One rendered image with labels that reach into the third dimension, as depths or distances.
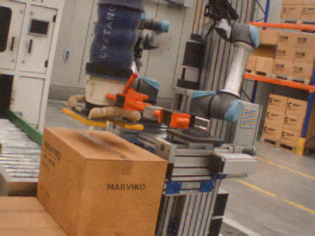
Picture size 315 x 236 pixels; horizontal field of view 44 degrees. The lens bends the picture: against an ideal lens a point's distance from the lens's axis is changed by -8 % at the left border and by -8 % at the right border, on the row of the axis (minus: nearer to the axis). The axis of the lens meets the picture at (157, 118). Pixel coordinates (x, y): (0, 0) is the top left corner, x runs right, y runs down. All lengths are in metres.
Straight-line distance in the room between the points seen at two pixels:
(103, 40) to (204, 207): 1.23
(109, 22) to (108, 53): 0.14
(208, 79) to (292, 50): 7.81
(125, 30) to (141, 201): 0.77
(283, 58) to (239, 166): 8.11
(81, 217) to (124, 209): 0.21
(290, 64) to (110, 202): 8.55
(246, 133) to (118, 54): 1.03
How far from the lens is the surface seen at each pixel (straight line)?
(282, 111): 10.11
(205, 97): 2.10
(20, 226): 1.94
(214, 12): 1.80
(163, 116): 1.49
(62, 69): 11.78
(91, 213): 1.78
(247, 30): 2.19
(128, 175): 1.80
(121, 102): 1.75
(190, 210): 2.50
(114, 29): 1.90
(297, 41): 10.03
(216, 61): 2.37
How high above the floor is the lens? 1.35
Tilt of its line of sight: 7 degrees down
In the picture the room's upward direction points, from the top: 10 degrees clockwise
